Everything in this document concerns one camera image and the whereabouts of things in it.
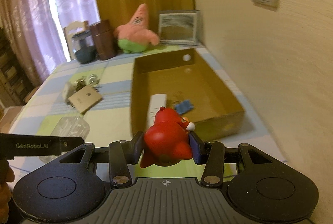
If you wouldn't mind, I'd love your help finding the blue binder clip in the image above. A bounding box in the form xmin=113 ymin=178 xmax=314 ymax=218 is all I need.
xmin=171 ymin=91 xmax=194 ymax=115

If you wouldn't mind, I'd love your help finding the cream wooden chair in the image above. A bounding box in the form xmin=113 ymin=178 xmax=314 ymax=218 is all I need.
xmin=63 ymin=20 xmax=89 ymax=60

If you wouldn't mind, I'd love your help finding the brown metal canister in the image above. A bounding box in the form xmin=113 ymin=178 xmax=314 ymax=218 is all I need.
xmin=90 ymin=20 xmax=117 ymax=61

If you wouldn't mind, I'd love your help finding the cardboard tray box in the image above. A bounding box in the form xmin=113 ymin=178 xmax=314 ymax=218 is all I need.
xmin=130 ymin=49 xmax=245 ymax=140

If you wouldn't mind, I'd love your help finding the red toy figure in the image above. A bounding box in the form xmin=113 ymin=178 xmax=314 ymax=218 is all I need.
xmin=140 ymin=106 xmax=195 ymax=168

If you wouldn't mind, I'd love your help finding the white square night light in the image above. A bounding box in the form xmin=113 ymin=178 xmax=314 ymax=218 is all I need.
xmin=62 ymin=82 xmax=75 ymax=103

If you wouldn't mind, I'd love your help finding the dark green glass jar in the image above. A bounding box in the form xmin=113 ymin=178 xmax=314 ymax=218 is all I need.
xmin=72 ymin=30 xmax=97 ymax=65

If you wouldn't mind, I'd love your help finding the gold TP-Link square router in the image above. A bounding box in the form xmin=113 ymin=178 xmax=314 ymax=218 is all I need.
xmin=68 ymin=85 xmax=103 ymax=114

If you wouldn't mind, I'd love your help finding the clear box of floss picks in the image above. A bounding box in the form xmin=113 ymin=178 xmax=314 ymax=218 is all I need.
xmin=38 ymin=116 xmax=91 ymax=164

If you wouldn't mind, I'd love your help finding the framed sand picture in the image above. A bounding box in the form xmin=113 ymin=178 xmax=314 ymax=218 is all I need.
xmin=158 ymin=10 xmax=200 ymax=46

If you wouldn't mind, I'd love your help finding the pink Patrick star plush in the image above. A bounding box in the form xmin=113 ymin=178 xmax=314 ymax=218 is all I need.
xmin=113 ymin=4 xmax=160 ymax=54

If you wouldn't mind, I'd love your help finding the checkered tablecloth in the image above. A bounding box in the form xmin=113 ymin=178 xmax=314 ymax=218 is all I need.
xmin=0 ymin=42 xmax=288 ymax=188

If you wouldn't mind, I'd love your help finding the purple lace curtain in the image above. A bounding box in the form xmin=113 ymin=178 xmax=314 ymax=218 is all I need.
xmin=1 ymin=0 xmax=100 ymax=86

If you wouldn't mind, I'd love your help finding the person left hand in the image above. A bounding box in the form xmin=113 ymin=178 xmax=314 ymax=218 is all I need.
xmin=1 ymin=160 xmax=15 ymax=223

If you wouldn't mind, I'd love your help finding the white remote control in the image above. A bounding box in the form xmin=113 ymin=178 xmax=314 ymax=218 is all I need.
xmin=146 ymin=94 xmax=167 ymax=129

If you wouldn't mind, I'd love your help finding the dark wooden folding rack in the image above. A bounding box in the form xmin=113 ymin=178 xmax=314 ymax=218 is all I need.
xmin=0 ymin=28 xmax=34 ymax=107

